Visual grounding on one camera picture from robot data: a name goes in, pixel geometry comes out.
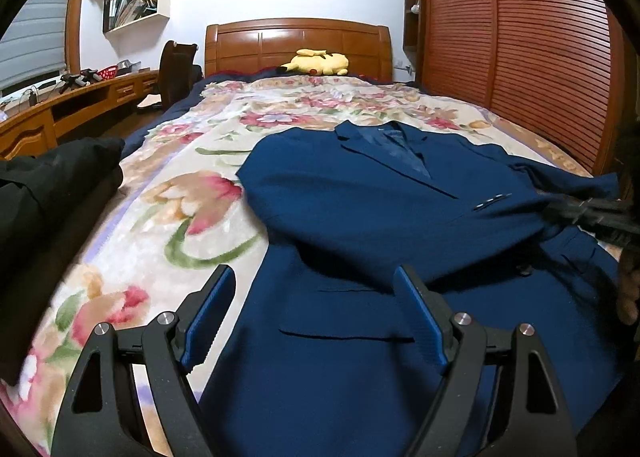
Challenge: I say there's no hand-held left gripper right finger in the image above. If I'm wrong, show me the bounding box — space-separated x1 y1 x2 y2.
392 264 581 457

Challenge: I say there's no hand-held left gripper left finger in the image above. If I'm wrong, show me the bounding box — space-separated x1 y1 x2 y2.
50 264 237 457

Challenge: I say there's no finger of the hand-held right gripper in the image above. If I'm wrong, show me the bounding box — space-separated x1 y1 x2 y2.
542 194 633 218
570 210 640 244

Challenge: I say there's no blue suit jacket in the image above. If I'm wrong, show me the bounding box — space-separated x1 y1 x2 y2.
197 120 631 457

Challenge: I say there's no person's right hand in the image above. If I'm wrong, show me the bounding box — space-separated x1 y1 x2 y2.
617 242 640 328

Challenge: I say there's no wooden louvered wardrobe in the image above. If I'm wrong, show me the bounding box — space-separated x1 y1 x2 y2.
417 0 626 178

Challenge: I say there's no floral blanket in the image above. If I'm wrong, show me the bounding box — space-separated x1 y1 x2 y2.
0 74 621 457

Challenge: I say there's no navy bed sheet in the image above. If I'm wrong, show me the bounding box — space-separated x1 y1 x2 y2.
122 67 281 158

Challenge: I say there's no black clothing pile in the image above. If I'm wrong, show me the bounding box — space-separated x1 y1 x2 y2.
0 136 126 288

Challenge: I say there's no wooden desk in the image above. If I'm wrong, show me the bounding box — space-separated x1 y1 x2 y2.
0 68 161 160

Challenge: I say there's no dark brown chair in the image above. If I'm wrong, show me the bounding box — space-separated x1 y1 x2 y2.
136 40 203 114

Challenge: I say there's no yellow plush toy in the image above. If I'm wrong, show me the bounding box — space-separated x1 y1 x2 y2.
277 48 349 77

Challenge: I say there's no wooden bed headboard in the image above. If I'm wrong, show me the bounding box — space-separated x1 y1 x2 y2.
204 18 392 83

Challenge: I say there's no grey window blind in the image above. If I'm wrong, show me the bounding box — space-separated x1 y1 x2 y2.
0 0 81 93

